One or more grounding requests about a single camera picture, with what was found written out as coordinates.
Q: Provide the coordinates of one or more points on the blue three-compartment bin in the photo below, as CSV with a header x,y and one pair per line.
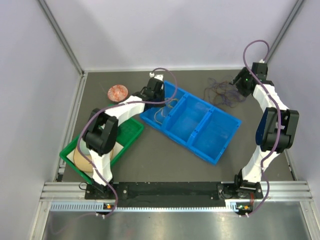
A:
x,y
195,124

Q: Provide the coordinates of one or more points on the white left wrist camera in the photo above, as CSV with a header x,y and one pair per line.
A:
x,y
154,75

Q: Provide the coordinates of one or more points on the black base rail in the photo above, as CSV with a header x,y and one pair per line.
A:
x,y
181,194

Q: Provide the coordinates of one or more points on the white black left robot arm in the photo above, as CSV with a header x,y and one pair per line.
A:
x,y
101,134

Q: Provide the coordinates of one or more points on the white square plate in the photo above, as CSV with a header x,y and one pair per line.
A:
x,y
117,150

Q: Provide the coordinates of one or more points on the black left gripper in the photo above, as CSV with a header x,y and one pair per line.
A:
x,y
162,92

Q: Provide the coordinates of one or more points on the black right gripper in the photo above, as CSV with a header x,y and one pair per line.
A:
x,y
243,73

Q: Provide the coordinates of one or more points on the green plastic tray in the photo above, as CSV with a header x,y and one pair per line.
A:
x,y
128,133

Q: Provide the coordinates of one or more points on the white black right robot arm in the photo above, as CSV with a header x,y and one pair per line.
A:
x,y
275,132

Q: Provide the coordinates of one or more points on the pale green glass bowl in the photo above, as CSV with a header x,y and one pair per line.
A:
x,y
83,147

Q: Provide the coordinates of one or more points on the tan wooden plate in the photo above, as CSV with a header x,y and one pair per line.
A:
x,y
82,164

